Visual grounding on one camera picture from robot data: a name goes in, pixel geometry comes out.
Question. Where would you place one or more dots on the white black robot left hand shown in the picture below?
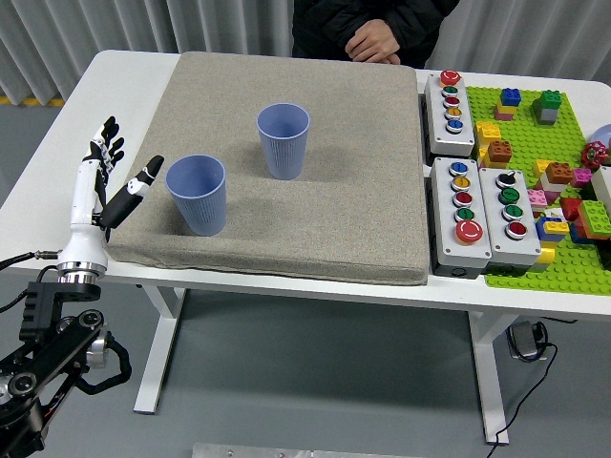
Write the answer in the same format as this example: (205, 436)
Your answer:
(83, 238)

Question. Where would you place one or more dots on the blue ribbed plastic cup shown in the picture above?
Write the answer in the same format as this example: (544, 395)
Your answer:
(284, 148)
(198, 205)

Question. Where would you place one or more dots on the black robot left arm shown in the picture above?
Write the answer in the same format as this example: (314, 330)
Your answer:
(38, 343)

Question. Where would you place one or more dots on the white table leg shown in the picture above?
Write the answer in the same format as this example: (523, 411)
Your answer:
(160, 343)
(491, 372)

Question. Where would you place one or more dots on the grey pleated curtain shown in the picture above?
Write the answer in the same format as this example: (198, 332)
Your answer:
(48, 38)

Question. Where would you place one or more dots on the grey-brown fabric mat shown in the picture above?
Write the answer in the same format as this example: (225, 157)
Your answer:
(358, 191)

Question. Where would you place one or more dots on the person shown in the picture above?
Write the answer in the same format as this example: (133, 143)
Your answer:
(324, 28)

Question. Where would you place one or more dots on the person's hand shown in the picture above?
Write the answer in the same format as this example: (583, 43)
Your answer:
(372, 42)

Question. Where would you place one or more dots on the grey five-button control box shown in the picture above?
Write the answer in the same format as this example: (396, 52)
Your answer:
(448, 248)
(439, 138)

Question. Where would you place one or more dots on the orange building block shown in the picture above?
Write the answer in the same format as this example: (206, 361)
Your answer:
(500, 153)
(559, 172)

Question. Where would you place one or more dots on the pink building block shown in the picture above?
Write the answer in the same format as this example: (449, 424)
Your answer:
(501, 116)
(537, 198)

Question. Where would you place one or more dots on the grey four-button control box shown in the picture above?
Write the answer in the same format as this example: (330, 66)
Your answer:
(525, 248)

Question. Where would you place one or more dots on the blue building block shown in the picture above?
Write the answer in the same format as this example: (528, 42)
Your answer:
(544, 234)
(511, 97)

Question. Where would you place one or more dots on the grey power adapter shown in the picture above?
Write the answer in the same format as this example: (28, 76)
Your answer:
(522, 341)

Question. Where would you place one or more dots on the green studded building baseplate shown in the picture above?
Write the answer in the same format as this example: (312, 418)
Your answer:
(525, 138)

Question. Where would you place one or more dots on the yellow round building block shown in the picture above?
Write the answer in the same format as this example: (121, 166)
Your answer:
(545, 255)

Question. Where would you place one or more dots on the white building block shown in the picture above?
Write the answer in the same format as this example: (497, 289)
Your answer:
(549, 185)

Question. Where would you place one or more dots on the flat yellow building block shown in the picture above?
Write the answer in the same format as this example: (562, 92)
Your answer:
(556, 227)

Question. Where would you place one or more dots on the grey building block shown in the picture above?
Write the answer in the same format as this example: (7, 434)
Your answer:
(549, 116)

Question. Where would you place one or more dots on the red building block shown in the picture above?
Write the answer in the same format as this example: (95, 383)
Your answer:
(570, 209)

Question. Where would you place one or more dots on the magenta building block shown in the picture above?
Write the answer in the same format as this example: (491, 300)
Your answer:
(581, 177)

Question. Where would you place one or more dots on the large green building block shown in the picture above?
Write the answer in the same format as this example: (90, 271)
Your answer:
(596, 217)

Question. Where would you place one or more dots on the red valve handwheel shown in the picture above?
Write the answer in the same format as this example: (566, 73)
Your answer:
(593, 155)

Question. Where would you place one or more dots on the white box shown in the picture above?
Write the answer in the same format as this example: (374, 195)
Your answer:
(604, 186)

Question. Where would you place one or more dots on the lavender plate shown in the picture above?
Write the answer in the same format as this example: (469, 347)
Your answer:
(604, 133)

